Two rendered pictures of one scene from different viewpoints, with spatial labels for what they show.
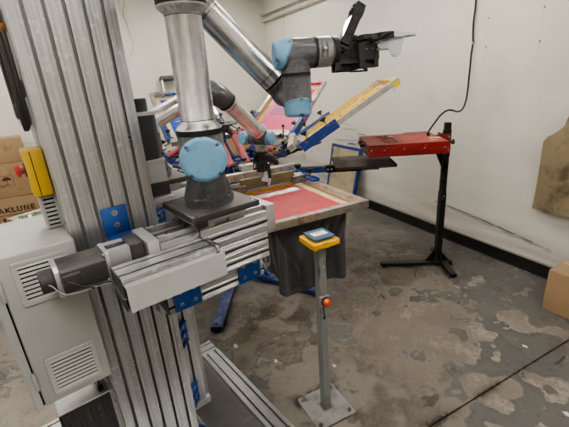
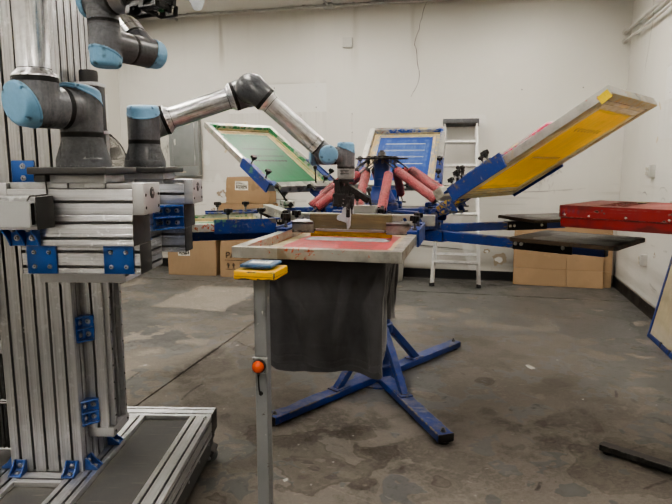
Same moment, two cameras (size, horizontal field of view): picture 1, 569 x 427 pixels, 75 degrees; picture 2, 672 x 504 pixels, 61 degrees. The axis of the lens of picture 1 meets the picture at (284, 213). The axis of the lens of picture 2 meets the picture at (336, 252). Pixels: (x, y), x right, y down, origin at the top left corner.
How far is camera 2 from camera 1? 1.48 m
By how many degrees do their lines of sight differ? 40
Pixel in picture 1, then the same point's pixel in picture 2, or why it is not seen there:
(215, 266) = (16, 213)
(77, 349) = not seen: outside the picture
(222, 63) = (543, 104)
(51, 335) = not seen: outside the picture
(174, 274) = not seen: outside the picture
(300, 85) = (91, 30)
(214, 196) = (66, 155)
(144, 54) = (431, 91)
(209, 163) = (17, 105)
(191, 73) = (16, 22)
